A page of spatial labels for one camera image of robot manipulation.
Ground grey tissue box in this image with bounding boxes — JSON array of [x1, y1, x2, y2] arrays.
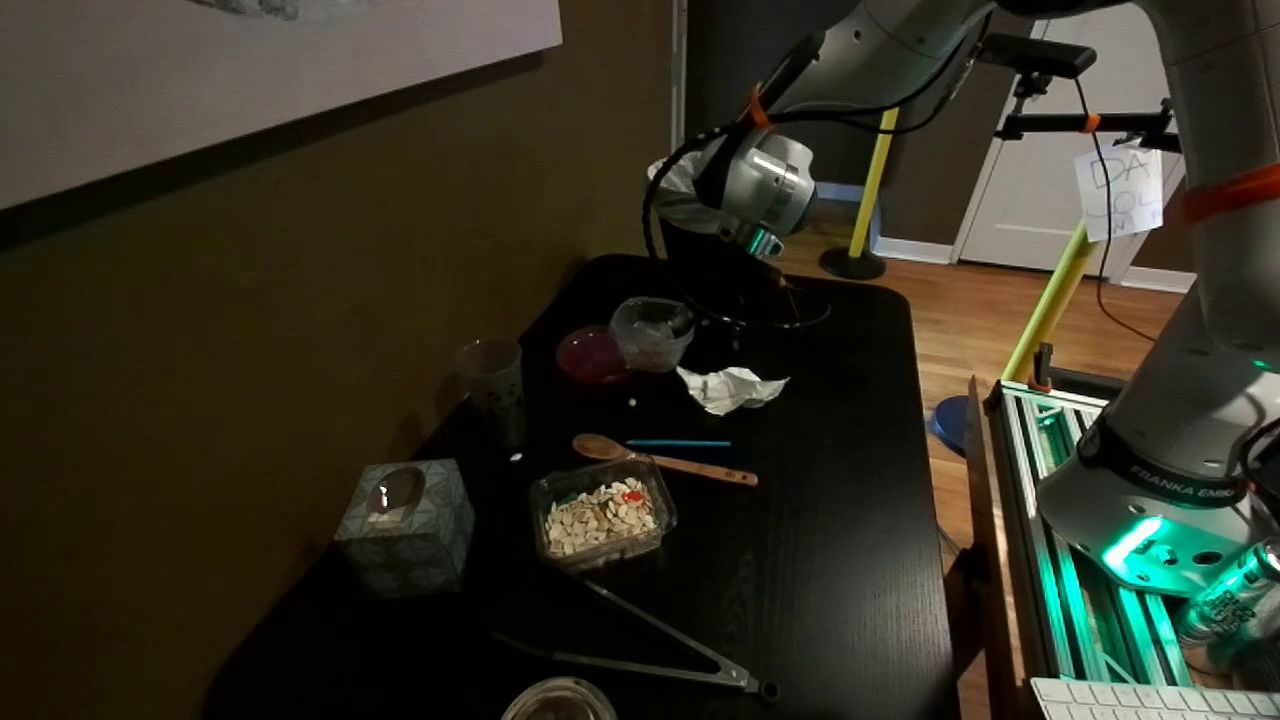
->
[[331, 457, 481, 600]]

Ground blue disc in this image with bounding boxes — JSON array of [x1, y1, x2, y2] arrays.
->
[[928, 391, 992, 457]]

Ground yellow-green slanted pole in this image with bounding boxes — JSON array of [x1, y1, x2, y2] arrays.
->
[[1001, 225, 1096, 389]]

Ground metal tongs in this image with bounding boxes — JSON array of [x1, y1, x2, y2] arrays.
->
[[486, 572, 780, 706]]

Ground white crumpled napkin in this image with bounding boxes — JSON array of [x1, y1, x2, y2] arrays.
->
[[670, 359, 791, 419]]

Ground wooden spoon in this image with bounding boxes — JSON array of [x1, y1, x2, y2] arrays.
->
[[568, 429, 763, 492]]

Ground yellow pole with black base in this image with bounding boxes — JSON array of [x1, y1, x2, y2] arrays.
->
[[817, 104, 902, 283]]

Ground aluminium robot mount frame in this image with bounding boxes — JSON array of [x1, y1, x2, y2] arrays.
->
[[974, 375, 1280, 720]]

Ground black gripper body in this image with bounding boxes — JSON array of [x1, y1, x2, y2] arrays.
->
[[684, 225, 791, 317]]

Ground white hanging paper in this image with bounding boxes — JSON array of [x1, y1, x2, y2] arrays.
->
[[1071, 139, 1189, 248]]

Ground black camera on stand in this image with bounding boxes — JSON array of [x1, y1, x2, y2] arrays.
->
[[974, 34, 1189, 145]]

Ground dark glass cup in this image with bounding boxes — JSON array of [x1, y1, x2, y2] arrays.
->
[[450, 336, 533, 451]]

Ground clear container with popcorn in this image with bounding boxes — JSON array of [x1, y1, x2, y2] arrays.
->
[[527, 461, 680, 577]]

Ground white grid panel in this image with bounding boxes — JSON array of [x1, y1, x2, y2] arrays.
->
[[1025, 677, 1280, 720]]

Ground black bin with white bag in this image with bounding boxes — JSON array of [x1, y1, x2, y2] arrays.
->
[[645, 145, 784, 275]]

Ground white panel door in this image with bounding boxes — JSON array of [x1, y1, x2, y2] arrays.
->
[[952, 0, 1203, 296]]

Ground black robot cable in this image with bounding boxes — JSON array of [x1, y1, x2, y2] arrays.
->
[[640, 34, 835, 336]]

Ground white wall board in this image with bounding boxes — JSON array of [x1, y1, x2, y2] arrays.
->
[[0, 0, 568, 215]]

